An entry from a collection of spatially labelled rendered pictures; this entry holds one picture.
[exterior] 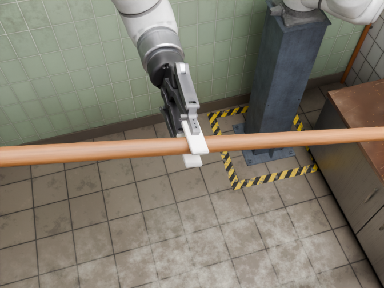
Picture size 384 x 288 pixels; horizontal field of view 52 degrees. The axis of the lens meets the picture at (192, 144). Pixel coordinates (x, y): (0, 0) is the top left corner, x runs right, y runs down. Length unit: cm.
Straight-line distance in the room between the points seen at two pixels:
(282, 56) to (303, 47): 10
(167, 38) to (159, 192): 164
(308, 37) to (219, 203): 106
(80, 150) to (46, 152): 5
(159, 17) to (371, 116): 147
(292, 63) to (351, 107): 40
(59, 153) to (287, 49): 138
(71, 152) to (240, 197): 181
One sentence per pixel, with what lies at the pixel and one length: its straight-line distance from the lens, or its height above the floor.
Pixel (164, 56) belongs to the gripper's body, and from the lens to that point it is 77.
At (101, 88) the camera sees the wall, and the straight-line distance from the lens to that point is 230.
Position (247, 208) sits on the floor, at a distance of 233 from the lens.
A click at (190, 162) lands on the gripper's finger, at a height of 152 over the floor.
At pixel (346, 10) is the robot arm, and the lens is 161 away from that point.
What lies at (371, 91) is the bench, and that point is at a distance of 222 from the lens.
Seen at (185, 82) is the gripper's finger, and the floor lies 159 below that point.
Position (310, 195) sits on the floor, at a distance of 245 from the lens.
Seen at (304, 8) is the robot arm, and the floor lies 107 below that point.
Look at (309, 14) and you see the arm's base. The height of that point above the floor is 104.
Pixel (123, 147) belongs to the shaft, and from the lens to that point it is 64.
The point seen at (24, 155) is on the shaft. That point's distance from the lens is 62.
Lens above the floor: 211
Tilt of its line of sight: 56 degrees down
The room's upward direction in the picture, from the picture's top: straight up
